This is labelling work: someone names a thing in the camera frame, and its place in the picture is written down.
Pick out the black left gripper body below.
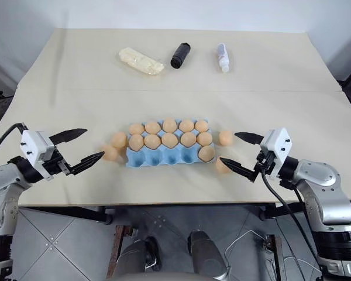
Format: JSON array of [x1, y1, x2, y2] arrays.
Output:
[[42, 145, 74, 180]]

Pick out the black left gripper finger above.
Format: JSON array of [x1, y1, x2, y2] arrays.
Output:
[[49, 127, 88, 145], [67, 150, 106, 176]]

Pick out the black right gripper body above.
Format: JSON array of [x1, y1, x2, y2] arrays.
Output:
[[251, 149, 278, 183]]

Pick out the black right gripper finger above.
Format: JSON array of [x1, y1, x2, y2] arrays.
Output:
[[234, 131, 264, 145], [219, 157, 256, 180]]

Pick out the blue egg carton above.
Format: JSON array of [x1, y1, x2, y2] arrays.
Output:
[[125, 118, 216, 170]]

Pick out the tan egg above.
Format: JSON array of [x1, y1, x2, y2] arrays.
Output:
[[178, 119, 195, 133], [215, 157, 232, 174], [197, 131, 214, 147], [218, 130, 234, 146], [161, 132, 180, 148], [194, 119, 209, 133], [143, 133, 162, 149], [110, 131, 128, 149], [180, 131, 197, 148], [162, 117, 178, 133], [128, 134, 144, 152], [101, 145, 122, 162], [144, 121, 161, 135], [198, 145, 215, 162], [128, 123, 144, 136]]

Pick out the small clear bottle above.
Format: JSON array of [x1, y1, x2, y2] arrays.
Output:
[[215, 43, 232, 73]]

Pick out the dark rounded robot leg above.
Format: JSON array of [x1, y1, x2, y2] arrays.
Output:
[[116, 236, 162, 281], [187, 229, 232, 281]]

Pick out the cream food packet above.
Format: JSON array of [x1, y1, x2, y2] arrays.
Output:
[[117, 46, 166, 78]]

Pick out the black cylindrical roll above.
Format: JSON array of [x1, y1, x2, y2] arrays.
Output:
[[170, 42, 192, 70]]

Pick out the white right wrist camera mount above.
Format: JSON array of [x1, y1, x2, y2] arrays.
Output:
[[260, 126, 293, 180]]

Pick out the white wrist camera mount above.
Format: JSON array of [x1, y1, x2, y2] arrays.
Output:
[[19, 129, 56, 171], [260, 126, 293, 180]]

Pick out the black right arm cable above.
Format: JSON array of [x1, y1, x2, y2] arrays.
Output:
[[261, 169, 323, 264]]

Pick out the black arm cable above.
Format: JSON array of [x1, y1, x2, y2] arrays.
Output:
[[0, 122, 27, 165], [261, 169, 323, 264]]

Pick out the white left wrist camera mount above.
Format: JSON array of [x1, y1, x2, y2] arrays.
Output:
[[19, 129, 56, 171]]

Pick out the black table frame bar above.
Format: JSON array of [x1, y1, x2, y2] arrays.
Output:
[[259, 200, 351, 221], [19, 205, 115, 225]]

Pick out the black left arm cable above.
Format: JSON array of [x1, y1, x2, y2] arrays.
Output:
[[0, 122, 27, 165]]

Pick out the white floor wire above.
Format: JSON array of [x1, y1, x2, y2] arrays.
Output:
[[224, 227, 321, 281]]

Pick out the rusty metal post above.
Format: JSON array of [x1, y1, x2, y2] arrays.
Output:
[[106, 224, 130, 279], [265, 233, 283, 281]]

